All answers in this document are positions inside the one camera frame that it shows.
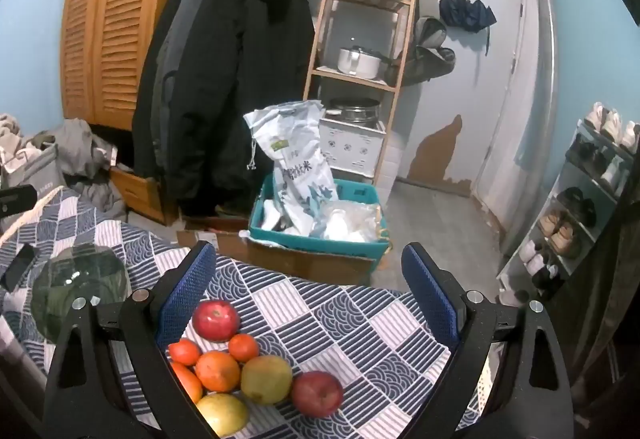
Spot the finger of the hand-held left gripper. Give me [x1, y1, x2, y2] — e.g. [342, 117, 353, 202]
[0, 186, 39, 220]

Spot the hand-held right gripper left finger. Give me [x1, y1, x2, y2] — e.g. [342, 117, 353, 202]
[44, 240, 221, 439]

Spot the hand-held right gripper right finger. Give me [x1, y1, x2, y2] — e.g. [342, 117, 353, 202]
[401, 242, 573, 439]

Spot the red apple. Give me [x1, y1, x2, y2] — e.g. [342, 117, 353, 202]
[193, 300, 241, 343]
[291, 370, 345, 418]

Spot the small tangerine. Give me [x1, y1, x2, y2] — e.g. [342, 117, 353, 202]
[167, 339, 202, 366]
[228, 333, 261, 363]

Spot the large orange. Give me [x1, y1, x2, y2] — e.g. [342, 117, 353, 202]
[195, 350, 242, 393]

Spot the medium orange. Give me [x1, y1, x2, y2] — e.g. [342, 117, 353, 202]
[171, 361, 204, 404]

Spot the green glass plate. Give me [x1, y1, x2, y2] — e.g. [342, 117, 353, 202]
[30, 243, 132, 345]

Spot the green-yellow mango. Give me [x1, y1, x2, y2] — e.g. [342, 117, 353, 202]
[241, 355, 293, 406]

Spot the yellow mango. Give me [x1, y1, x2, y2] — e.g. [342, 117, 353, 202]
[196, 393, 250, 438]

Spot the grey fabric bag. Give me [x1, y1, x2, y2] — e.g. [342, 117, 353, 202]
[0, 142, 68, 200]

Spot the black phone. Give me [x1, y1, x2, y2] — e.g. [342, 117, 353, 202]
[0, 244, 36, 292]

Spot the beige cloth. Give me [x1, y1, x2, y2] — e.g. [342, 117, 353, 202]
[0, 113, 31, 155]

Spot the grey clothes pile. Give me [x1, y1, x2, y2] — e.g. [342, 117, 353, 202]
[50, 118, 126, 220]

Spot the white plastic basket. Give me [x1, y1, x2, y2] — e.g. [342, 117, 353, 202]
[470, 344, 503, 425]

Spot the wooden drawer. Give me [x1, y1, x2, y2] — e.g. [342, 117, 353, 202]
[107, 164, 176, 225]

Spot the clear plastic bag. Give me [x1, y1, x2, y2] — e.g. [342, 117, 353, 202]
[310, 199, 386, 245]

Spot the navy white patterned tablecloth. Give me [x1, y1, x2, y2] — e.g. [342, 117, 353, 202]
[0, 186, 501, 439]

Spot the cardboard box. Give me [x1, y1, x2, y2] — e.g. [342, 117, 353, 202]
[177, 216, 386, 287]

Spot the teal plastic crate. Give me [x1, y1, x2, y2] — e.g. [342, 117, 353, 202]
[248, 172, 392, 260]

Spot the white patterned cabinet box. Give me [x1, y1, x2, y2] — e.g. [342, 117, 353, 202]
[317, 116, 386, 177]

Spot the white rice bag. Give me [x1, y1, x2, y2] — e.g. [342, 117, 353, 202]
[243, 100, 338, 235]

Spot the shoe rack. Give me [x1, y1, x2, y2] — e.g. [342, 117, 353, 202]
[495, 116, 640, 305]

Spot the steel pot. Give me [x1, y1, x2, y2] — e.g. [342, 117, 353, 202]
[327, 98, 381, 125]

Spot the white door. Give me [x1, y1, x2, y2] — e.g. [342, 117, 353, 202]
[445, 0, 528, 200]

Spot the wooden louvered wardrobe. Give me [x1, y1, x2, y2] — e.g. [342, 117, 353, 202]
[60, 0, 211, 125]

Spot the grey jacket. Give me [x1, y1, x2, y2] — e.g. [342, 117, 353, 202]
[150, 0, 211, 180]

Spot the black hooded jacket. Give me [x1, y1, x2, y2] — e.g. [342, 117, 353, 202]
[132, 0, 316, 215]

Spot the large olive bag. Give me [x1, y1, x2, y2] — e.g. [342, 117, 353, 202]
[385, 44, 457, 87]

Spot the wooden shelf rack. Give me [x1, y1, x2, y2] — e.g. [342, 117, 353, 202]
[302, 0, 423, 190]

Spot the silver pipe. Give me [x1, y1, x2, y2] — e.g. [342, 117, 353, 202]
[502, 0, 558, 260]

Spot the small olive bag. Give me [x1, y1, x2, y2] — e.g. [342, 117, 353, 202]
[412, 16, 448, 50]

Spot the navy folded umbrella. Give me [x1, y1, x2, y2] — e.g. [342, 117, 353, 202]
[439, 0, 497, 55]

